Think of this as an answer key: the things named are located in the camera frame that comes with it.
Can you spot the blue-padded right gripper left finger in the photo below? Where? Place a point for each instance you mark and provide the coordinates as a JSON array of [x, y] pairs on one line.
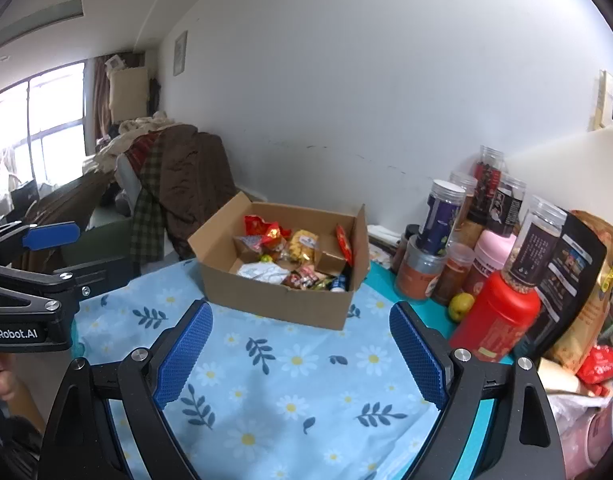
[[80, 441]]

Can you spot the white snack bag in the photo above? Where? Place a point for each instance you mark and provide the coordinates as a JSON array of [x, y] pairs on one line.
[[264, 272]]

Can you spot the red canister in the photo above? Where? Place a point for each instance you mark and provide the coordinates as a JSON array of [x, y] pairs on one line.
[[498, 319]]

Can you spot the red packet on clutter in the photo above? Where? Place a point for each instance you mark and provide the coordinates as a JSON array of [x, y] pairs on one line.
[[597, 366]]

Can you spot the brown jacket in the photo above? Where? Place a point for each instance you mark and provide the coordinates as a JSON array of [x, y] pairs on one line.
[[195, 182]]

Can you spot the green yellow fruit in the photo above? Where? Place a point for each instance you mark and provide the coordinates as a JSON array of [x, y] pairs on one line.
[[460, 305]]

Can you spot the gold rectangular box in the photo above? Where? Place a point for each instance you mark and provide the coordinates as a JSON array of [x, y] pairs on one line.
[[329, 258]]

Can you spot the small red snack packet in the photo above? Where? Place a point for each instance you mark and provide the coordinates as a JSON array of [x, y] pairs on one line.
[[344, 245]]

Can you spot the white foam board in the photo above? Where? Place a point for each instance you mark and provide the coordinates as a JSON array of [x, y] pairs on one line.
[[575, 172]]

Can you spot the tall red-filled jar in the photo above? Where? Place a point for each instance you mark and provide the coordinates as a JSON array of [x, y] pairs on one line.
[[488, 172]]

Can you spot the white wall intercom panel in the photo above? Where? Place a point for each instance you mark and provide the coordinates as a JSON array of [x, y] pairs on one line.
[[603, 115]]

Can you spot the dark label clear jar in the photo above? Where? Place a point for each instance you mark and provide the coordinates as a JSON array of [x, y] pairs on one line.
[[505, 205]]

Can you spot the red gold snack bag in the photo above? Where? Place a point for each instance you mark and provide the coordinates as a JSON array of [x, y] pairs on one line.
[[265, 235]]

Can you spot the pink floral snack packet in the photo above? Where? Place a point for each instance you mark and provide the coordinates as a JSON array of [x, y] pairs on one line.
[[302, 278]]

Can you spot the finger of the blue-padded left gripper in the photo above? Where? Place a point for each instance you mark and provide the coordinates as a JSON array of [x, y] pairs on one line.
[[98, 277], [50, 236]]

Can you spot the orange brown snack bag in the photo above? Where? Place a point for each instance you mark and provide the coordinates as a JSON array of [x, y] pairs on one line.
[[575, 344]]

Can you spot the blue label clear jar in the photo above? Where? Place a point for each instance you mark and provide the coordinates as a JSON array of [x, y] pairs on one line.
[[445, 202]]

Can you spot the white purple snack packet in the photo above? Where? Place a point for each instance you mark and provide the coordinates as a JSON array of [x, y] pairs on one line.
[[249, 246]]

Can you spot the grey lid orange tub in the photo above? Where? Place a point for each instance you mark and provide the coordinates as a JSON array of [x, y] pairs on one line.
[[418, 272]]

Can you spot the black stand-up pouch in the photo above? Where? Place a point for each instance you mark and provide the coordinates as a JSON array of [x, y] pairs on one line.
[[565, 286]]

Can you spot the pink canister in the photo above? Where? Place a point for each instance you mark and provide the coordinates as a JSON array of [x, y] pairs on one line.
[[491, 253]]

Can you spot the blue tube in box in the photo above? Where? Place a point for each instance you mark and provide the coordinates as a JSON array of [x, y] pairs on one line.
[[341, 282]]

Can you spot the blue floral tablecloth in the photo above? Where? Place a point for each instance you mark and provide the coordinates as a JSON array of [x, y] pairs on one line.
[[269, 399]]

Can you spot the pink white cup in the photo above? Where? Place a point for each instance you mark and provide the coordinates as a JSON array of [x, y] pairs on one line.
[[600, 435]]

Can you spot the person's left hand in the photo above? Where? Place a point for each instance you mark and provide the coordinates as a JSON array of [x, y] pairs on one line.
[[8, 379]]

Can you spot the yellow round crackers pack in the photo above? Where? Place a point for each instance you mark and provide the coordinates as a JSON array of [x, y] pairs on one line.
[[302, 246]]

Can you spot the clear jar on canister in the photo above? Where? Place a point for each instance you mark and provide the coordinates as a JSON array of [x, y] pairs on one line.
[[534, 245]]

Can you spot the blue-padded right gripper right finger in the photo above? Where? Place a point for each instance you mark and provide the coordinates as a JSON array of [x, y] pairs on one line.
[[521, 440]]

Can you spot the green plaid cloth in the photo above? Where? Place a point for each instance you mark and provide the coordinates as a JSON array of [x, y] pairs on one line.
[[147, 235]]

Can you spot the brown cardboard box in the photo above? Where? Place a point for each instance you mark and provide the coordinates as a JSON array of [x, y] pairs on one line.
[[226, 263]]

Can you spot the small wall picture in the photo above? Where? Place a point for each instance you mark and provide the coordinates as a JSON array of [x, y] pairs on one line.
[[179, 60]]

